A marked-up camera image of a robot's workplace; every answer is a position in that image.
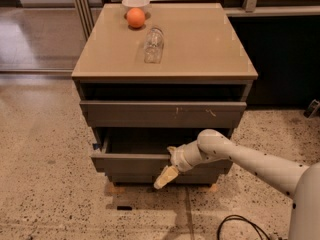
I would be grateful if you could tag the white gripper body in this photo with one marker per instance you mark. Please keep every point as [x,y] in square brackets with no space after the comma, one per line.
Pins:
[177,158]

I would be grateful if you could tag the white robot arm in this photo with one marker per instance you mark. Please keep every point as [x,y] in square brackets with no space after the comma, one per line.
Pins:
[299,182]

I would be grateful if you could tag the grey drawer cabinet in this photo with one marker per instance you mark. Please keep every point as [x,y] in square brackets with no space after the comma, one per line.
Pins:
[203,59]

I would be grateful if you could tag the small black floor marker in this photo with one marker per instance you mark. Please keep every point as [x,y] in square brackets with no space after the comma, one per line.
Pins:
[124,208]

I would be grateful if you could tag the clear glass jar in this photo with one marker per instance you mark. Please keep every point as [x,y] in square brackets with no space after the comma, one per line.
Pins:
[153,45]

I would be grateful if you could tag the dark device on floor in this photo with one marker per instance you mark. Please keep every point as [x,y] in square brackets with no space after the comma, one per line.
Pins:
[312,109]

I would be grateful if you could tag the orange ball fruit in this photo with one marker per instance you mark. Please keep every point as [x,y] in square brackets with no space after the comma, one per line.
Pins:
[135,18]

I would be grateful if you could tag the white bowl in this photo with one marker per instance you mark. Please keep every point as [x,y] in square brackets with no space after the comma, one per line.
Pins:
[141,4]

